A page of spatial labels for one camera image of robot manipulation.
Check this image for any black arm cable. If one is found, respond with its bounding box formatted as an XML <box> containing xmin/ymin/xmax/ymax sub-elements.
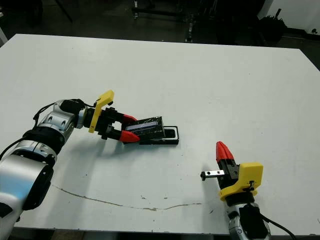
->
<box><xmin>0</xmin><ymin>98</ymin><xmax>97</xmax><ymax>161</ymax></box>
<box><xmin>261</xmin><ymin>216</ymin><xmax>297</xmax><ymax>238</ymax></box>

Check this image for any black box lid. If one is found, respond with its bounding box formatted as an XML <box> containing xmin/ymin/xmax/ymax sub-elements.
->
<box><xmin>123</xmin><ymin>115</ymin><xmax>166</xmax><ymax>145</ymax></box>

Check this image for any black slanted stand leg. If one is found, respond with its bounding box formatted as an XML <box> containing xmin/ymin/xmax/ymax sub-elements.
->
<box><xmin>56</xmin><ymin>0</ymin><xmax>74</xmax><ymax>24</ymax></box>

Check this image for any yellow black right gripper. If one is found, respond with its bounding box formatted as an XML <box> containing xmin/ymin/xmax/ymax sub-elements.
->
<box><xmin>200</xmin><ymin>141</ymin><xmax>264</xmax><ymax>202</ymax></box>

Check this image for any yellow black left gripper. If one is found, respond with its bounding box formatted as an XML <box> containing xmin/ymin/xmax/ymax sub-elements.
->
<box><xmin>84</xmin><ymin>89</ymin><xmax>140</xmax><ymax>144</ymax></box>

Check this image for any black box with white liner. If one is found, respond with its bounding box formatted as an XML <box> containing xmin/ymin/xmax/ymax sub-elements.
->
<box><xmin>138</xmin><ymin>124</ymin><xmax>180</xmax><ymax>146</ymax></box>

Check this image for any grey metal stand post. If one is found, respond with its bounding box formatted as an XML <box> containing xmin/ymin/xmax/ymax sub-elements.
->
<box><xmin>184</xmin><ymin>16</ymin><xmax>196</xmax><ymax>43</ymax></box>

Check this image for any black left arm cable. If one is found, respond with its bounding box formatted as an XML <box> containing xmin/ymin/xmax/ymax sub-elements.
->
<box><xmin>0</xmin><ymin>98</ymin><xmax>97</xmax><ymax>161</ymax></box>

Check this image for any black bundle by wall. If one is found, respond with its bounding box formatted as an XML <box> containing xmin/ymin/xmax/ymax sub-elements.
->
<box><xmin>258</xmin><ymin>8</ymin><xmax>287</xmax><ymax>43</ymax></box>

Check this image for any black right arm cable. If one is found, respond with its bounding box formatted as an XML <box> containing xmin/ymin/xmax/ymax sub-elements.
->
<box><xmin>261</xmin><ymin>216</ymin><xmax>297</xmax><ymax>238</ymax></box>

